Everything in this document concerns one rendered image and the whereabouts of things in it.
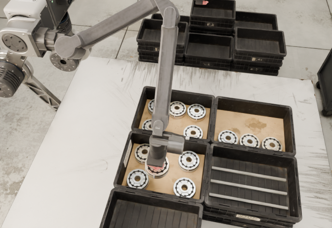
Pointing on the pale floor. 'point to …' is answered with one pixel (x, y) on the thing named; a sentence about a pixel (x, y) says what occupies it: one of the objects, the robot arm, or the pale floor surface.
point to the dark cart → (326, 84)
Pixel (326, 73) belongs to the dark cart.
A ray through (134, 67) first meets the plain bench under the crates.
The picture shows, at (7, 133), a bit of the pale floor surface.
